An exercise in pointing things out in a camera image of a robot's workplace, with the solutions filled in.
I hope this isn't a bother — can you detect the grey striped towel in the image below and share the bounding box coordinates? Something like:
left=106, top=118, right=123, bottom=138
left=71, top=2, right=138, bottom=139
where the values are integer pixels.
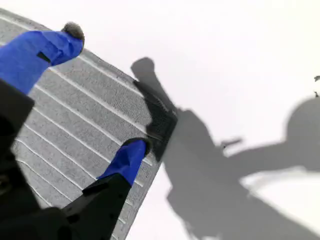
left=0, top=7, right=179, bottom=240

